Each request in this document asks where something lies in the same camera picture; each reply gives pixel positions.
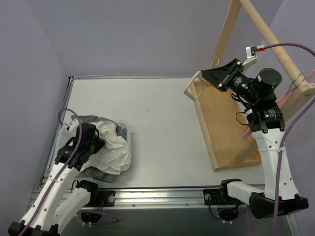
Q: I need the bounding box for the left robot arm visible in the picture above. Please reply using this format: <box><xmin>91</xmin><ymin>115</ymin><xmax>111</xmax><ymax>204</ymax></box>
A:
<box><xmin>8</xmin><ymin>123</ymin><xmax>105</xmax><ymax>236</ymax></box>

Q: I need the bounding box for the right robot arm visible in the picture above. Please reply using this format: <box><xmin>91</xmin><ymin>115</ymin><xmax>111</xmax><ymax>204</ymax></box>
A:
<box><xmin>196</xmin><ymin>59</ymin><xmax>309</xmax><ymax>219</ymax></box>

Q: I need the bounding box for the pink hanger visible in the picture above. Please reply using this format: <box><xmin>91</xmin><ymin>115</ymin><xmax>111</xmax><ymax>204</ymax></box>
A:
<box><xmin>276</xmin><ymin>70</ymin><xmax>315</xmax><ymax>108</ymax></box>
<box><xmin>242</xmin><ymin>126</ymin><xmax>251</xmax><ymax>140</ymax></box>

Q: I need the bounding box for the white skirt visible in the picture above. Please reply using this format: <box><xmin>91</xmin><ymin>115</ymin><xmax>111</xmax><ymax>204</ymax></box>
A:
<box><xmin>81</xmin><ymin>120</ymin><xmax>130</xmax><ymax>175</ymax></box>

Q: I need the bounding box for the aluminium front rail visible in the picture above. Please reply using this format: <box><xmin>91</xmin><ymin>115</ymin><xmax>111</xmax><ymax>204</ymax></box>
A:
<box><xmin>27</xmin><ymin>188</ymin><xmax>293</xmax><ymax>211</ymax></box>

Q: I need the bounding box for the grey pleated skirt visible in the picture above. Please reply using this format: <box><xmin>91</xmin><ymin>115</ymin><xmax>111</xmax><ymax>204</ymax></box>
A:
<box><xmin>70</xmin><ymin>114</ymin><xmax>128</xmax><ymax>184</ymax></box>

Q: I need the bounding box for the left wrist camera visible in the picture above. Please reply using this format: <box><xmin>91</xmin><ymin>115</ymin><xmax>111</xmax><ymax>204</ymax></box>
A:
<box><xmin>66</xmin><ymin>119</ymin><xmax>79</xmax><ymax>136</ymax></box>

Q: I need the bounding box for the white plastic basket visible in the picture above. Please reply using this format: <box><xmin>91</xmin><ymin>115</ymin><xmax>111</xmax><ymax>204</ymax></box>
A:
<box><xmin>50</xmin><ymin>120</ymin><xmax>132</xmax><ymax>174</ymax></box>

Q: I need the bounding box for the wooden clothes rack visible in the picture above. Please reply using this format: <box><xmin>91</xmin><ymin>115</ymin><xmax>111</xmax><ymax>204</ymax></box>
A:
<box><xmin>189</xmin><ymin>0</ymin><xmax>315</xmax><ymax>172</ymax></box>

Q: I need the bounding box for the blue denim skirt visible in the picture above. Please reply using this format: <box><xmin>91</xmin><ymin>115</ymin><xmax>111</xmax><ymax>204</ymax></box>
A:
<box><xmin>122</xmin><ymin>128</ymin><xmax>127</xmax><ymax>141</ymax></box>

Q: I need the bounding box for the wooden hanger with metal hook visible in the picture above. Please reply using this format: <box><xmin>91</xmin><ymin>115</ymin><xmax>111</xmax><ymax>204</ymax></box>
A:
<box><xmin>183</xmin><ymin>56</ymin><xmax>222</xmax><ymax>103</ymax></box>

